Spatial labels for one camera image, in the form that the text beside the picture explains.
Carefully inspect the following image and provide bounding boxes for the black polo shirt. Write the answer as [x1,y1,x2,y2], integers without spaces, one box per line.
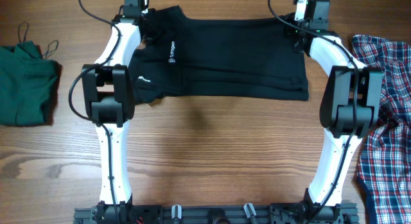
[128,6,309,104]

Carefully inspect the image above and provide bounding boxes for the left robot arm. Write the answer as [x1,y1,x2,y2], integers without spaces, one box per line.
[80,6,147,215]

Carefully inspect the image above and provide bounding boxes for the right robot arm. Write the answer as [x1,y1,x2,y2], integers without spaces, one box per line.
[287,17,383,220]

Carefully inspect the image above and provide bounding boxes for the red blue plaid shirt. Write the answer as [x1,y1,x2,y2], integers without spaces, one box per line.
[351,35,410,223]

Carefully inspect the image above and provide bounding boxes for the green drawstring bag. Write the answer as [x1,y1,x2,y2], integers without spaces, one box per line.
[1,36,60,126]

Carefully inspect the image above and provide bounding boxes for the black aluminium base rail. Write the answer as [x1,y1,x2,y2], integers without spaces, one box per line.
[73,202,359,224]

